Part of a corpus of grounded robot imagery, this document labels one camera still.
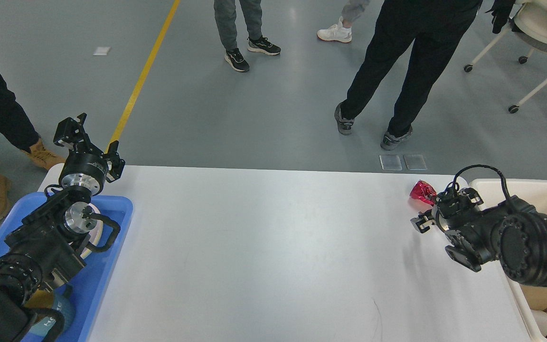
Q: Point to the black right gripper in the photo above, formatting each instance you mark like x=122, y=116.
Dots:
x=444, y=214

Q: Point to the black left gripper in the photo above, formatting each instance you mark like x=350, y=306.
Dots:
x=82, y=166

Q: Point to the red small object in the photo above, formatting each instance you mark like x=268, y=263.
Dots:
x=424, y=192

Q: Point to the white paper cup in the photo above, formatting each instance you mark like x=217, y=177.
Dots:
x=540, y=318

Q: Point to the brown paper bag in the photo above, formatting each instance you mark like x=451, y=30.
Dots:
x=536, y=297

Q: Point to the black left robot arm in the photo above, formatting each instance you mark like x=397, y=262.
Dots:
x=45, y=251

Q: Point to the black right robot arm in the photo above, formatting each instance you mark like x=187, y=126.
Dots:
x=513, y=232

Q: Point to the clear floor plate right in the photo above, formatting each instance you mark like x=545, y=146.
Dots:
x=415, y=162

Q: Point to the clear floor plate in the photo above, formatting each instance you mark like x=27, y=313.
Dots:
x=415, y=162
x=390, y=162

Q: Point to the clear floor plate left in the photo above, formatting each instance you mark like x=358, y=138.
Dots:
x=390, y=162

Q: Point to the cream plastic bin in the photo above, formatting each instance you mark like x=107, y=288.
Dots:
x=535, y=193

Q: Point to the blue plastic tray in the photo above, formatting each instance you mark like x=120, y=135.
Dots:
x=90, y=285

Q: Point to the teal HOME mug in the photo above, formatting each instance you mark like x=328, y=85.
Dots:
x=44, y=323

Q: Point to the black jacket on chair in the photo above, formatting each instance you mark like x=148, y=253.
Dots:
x=500, y=12

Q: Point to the person in white sneakers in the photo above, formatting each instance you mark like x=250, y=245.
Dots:
x=341, y=31

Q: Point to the white office chair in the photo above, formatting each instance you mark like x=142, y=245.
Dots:
x=529, y=24

